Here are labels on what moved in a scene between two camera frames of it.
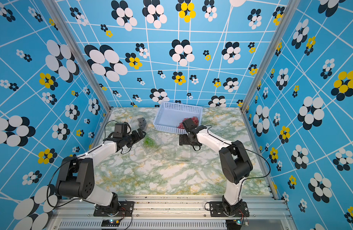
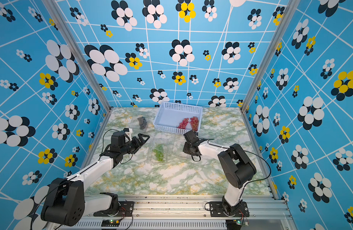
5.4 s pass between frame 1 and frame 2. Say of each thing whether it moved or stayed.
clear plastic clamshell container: stayed
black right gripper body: moved
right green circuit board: stayed
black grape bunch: stayed
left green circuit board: stayed
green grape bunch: moved
